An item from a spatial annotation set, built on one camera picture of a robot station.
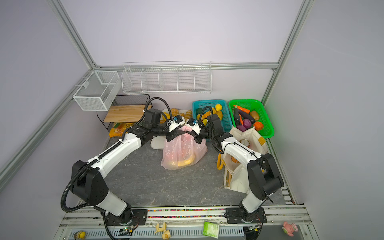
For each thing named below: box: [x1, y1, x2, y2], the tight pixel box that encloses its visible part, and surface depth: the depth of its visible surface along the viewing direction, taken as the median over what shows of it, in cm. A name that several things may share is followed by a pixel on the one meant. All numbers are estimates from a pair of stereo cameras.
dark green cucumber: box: [234, 105, 240, 127], surface depth 114 cm
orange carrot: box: [233, 105, 250, 114], surface depth 118 cm
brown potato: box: [250, 110, 259, 121], surface depth 114 cm
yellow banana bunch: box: [178, 152, 195, 167], surface depth 85 cm
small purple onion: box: [243, 118, 252, 129], surface depth 107 cm
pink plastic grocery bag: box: [161, 125, 208, 170], surface depth 84 cm
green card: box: [202, 221, 220, 239], surface depth 70 cm
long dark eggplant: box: [237, 109, 256, 124], surface depth 114 cm
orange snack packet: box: [109, 122, 134, 138], surface depth 103 cm
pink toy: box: [282, 221, 299, 237], surface depth 70 cm
